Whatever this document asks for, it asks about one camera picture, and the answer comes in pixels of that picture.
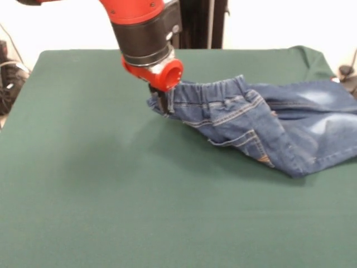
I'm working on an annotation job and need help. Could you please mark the blue denim jeans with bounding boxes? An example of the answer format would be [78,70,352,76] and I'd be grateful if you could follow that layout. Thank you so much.
[147,74,357,179]

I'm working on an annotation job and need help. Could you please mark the black round stand base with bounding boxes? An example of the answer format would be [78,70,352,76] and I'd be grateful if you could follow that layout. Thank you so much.
[338,47,357,101]

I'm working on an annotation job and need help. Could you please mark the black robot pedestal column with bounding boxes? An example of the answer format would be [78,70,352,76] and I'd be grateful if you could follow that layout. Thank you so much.
[178,0,231,50]

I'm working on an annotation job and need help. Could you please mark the dark green table cloth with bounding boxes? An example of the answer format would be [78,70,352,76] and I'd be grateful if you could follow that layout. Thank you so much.
[0,45,357,268]

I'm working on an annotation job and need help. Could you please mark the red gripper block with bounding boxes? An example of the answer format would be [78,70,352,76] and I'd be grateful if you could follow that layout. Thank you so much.
[122,56,184,116]

